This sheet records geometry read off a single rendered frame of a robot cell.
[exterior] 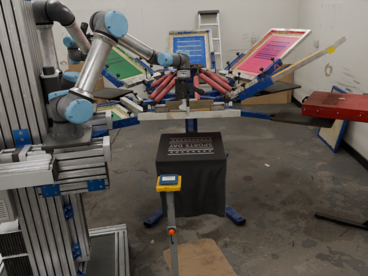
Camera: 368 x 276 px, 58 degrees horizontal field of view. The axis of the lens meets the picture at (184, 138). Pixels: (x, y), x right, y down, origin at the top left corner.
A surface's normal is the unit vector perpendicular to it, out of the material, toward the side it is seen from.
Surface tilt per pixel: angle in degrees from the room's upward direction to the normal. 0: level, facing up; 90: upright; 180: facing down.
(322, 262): 0
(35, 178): 90
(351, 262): 0
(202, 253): 1
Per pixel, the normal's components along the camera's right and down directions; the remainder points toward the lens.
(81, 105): 0.61, 0.36
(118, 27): 0.72, 0.12
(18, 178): 0.19, 0.35
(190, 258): -0.04, -0.93
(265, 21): -0.02, 0.37
